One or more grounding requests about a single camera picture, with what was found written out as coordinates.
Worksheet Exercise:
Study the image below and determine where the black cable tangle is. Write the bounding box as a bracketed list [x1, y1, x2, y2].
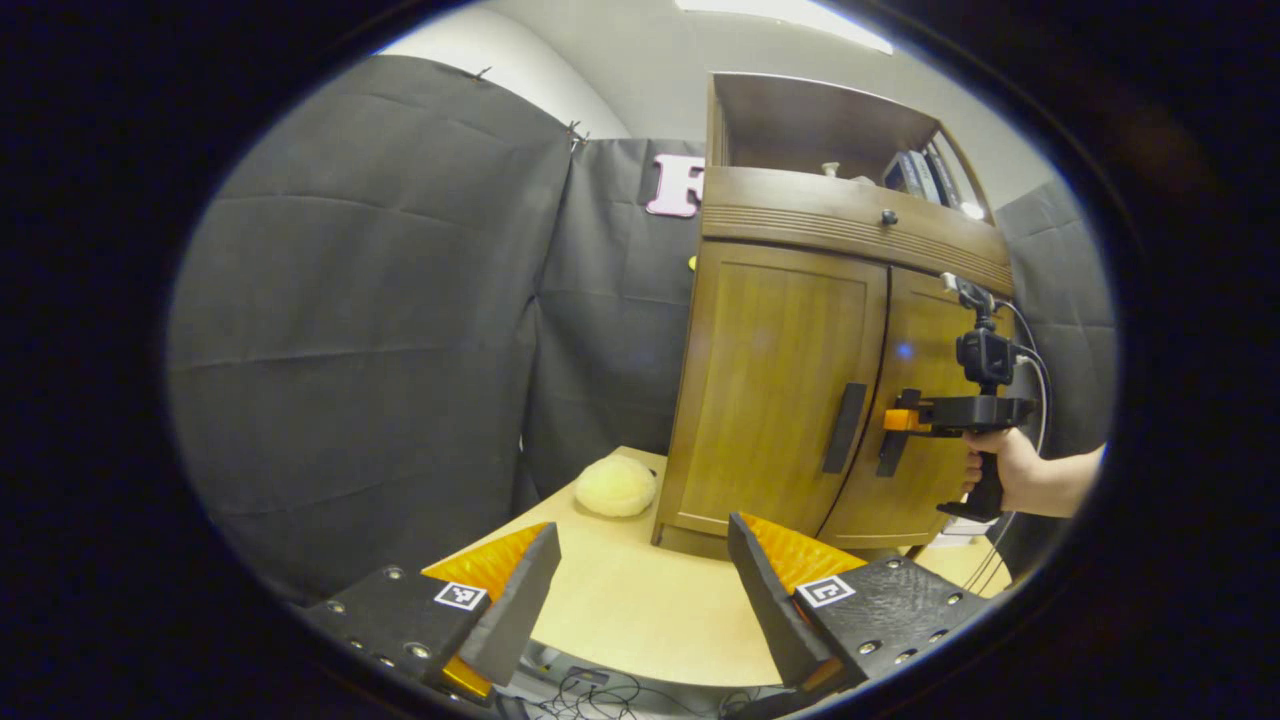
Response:
[515, 660, 791, 720]

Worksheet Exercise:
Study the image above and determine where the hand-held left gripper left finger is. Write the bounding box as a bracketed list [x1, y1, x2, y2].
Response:
[300, 522, 563, 701]

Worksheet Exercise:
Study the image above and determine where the wooden cabinet door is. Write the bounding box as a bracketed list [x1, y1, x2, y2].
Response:
[815, 265, 1011, 549]
[655, 240, 891, 541]

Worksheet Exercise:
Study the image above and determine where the wooden double-door shoe cabinet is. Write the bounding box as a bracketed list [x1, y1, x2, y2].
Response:
[652, 72, 1016, 561]

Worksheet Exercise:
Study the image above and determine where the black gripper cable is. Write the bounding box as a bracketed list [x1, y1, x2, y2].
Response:
[965, 298, 1053, 596]

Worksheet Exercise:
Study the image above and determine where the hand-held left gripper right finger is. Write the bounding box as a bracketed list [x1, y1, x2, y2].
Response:
[727, 512, 991, 693]

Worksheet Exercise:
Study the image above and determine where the wooden cabinet drawer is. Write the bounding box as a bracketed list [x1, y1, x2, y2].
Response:
[700, 167, 1014, 296]

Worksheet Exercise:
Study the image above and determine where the light grey book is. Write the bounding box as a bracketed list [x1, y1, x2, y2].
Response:
[905, 150, 941, 204]

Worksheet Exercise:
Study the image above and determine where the black backdrop cloth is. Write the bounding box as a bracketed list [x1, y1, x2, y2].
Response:
[165, 55, 1119, 601]

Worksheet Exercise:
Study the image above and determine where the black door handle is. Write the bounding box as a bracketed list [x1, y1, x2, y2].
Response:
[822, 382, 869, 475]
[877, 390, 921, 478]

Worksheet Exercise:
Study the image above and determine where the yellow plush ball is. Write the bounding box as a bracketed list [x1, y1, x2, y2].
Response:
[574, 455, 659, 519]

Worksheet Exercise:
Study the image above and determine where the black left door handle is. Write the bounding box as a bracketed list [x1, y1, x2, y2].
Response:
[822, 382, 869, 475]

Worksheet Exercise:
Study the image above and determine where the black right door handle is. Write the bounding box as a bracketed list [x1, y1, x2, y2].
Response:
[877, 390, 921, 478]

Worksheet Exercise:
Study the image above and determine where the large ceiling light panel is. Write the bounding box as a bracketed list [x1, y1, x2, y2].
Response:
[675, 0, 894, 56]

